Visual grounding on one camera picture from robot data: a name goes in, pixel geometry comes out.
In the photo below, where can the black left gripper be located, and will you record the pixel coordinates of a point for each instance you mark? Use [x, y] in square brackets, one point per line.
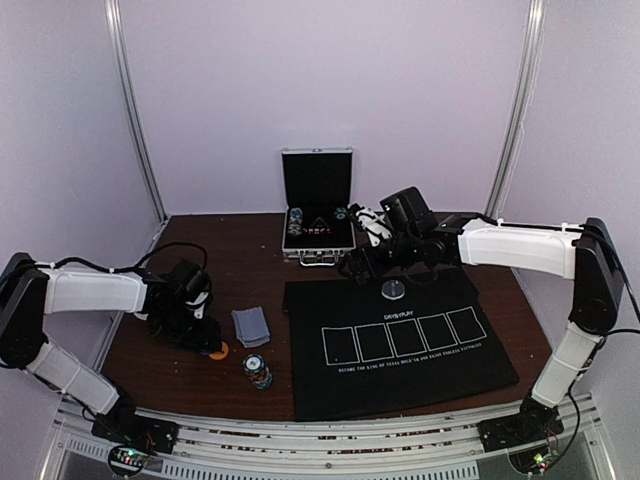
[206, 338]

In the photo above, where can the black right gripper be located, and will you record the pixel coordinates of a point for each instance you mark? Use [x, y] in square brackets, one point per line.
[367, 259]

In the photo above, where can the orange big blind button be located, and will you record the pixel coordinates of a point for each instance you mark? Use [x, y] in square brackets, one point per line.
[221, 353]

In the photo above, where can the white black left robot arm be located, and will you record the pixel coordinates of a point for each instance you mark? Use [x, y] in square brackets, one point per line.
[174, 304]

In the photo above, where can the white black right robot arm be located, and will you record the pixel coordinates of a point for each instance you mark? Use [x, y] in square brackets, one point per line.
[407, 232]

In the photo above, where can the grey playing card deck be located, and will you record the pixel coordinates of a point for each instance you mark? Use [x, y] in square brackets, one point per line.
[251, 327]

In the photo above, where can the chips in case right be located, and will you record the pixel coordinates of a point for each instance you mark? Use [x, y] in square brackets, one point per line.
[340, 213]

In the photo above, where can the stack of poker chips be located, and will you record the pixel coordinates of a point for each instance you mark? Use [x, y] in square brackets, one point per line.
[257, 371]

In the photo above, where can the chips row in case left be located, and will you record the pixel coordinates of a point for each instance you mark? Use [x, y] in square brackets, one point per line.
[295, 220]

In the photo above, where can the black poker table mat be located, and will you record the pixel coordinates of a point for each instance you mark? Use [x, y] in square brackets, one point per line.
[355, 353]

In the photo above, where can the aluminium poker case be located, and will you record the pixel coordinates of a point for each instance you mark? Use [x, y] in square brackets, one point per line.
[318, 180]

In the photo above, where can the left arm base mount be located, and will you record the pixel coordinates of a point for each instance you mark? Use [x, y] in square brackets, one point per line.
[136, 442]

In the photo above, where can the aluminium frame rail front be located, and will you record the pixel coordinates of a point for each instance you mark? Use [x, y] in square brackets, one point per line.
[438, 446]

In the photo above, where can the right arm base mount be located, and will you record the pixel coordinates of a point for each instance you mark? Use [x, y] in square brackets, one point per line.
[522, 435]

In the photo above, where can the right aluminium frame post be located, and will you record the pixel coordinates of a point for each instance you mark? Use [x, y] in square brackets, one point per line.
[521, 101]

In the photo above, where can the aluminium frame post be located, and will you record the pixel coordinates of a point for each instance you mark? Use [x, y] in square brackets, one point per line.
[118, 40]
[521, 101]

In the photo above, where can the left aluminium frame post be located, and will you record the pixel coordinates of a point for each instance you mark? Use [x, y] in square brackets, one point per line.
[118, 40]

